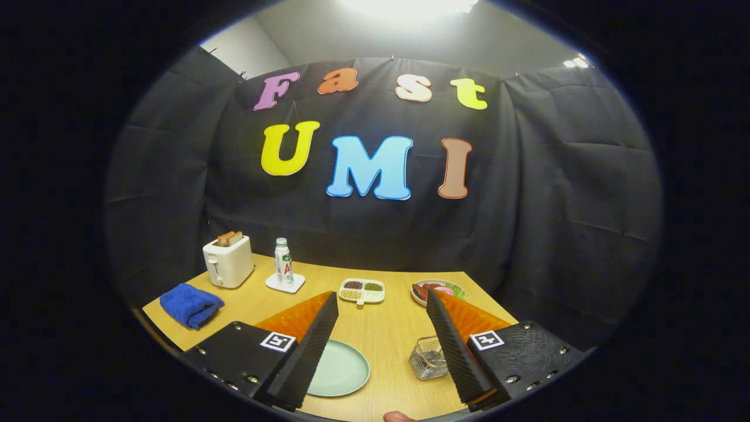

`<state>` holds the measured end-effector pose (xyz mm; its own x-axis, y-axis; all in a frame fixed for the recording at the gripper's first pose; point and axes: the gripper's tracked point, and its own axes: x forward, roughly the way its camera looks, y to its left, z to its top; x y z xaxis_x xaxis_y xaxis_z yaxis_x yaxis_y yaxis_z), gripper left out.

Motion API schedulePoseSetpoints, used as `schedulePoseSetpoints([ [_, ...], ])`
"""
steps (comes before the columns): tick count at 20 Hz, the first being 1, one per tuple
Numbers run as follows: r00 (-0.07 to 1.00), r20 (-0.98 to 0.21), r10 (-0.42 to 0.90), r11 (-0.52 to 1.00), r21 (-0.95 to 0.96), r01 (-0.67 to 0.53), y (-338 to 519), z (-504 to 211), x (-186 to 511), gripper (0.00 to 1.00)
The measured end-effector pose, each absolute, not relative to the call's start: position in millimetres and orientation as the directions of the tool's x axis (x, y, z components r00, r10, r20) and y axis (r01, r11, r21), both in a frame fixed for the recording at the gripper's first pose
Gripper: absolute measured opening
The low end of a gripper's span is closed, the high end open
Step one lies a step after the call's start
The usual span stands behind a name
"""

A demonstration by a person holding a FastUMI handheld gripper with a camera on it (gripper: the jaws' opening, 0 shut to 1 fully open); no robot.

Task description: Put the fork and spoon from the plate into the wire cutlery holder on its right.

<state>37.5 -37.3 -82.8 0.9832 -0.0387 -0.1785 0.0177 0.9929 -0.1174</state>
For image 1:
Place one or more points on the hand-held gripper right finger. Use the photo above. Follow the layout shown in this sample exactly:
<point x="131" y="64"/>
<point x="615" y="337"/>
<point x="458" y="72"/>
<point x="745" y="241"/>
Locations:
<point x="457" y="351"/>

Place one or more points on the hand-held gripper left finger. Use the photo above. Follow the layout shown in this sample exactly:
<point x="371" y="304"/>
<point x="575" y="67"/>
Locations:
<point x="307" y="351"/>

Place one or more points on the pale green plate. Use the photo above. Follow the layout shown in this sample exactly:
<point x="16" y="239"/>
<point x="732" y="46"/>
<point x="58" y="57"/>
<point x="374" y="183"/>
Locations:
<point x="343" y="369"/>

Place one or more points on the green lettuce leaf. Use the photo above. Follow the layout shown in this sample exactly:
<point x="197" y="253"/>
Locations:
<point x="458" y="290"/>

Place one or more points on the pink round food slice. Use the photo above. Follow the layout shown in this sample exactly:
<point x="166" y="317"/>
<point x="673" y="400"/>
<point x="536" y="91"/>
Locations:
<point x="444" y="290"/>

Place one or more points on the white food plate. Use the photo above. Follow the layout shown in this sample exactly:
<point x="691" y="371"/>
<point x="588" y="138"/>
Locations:
<point x="417" y="301"/>

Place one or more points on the brown meat piece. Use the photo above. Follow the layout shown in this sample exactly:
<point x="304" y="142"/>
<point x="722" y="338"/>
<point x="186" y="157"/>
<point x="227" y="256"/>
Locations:
<point x="420" y="292"/>

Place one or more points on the white square coaster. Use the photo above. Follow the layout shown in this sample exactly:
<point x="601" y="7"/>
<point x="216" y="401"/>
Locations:
<point x="273" y="284"/>

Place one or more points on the white divided bean dish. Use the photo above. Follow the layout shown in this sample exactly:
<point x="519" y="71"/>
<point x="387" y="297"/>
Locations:
<point x="363" y="298"/>

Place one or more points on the clear labelled water bottle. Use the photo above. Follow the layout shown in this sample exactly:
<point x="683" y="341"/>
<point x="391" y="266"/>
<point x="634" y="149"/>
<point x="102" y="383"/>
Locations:
<point x="283" y="264"/>

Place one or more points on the white toaster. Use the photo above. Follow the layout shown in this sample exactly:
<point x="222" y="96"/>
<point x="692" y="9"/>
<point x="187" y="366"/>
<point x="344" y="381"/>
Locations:
<point x="231" y="265"/>

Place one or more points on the blue folded cloth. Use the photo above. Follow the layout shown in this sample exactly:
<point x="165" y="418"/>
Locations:
<point x="190" y="305"/>

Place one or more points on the toast slice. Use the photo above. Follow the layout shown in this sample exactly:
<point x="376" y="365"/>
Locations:
<point x="225" y="239"/>
<point x="236" y="236"/>

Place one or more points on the small ceiling light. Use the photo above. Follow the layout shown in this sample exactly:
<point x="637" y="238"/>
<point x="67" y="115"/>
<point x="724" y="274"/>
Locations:
<point x="576" y="62"/>

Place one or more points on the large ceiling light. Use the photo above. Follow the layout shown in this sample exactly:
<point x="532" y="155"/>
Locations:
<point x="407" y="7"/>

